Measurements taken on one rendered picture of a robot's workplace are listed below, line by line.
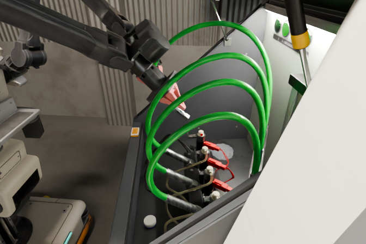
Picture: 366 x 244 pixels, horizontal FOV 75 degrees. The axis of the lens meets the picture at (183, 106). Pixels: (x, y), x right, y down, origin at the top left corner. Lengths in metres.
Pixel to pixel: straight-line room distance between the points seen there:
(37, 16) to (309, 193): 0.55
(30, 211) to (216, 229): 1.48
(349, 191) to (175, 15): 2.27
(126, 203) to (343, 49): 0.65
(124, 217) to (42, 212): 1.08
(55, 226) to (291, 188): 1.48
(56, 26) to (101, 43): 0.09
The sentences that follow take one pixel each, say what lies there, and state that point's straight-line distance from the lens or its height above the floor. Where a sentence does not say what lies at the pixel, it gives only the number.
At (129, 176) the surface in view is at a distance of 0.83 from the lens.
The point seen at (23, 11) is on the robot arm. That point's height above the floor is 1.47.
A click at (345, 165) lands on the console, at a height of 1.38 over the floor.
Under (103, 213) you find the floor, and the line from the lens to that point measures 1.99.
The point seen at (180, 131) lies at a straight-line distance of 0.43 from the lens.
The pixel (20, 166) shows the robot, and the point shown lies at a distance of 1.27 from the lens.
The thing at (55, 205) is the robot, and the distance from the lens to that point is 1.77.
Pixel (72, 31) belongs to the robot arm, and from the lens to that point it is 0.58.
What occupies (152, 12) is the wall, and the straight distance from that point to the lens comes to 2.45.
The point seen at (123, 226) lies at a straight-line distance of 0.72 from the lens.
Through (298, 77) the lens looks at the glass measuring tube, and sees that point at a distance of 0.70.
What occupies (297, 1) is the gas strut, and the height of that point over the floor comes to 1.50.
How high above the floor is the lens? 1.53
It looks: 29 degrees down
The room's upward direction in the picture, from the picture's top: straight up
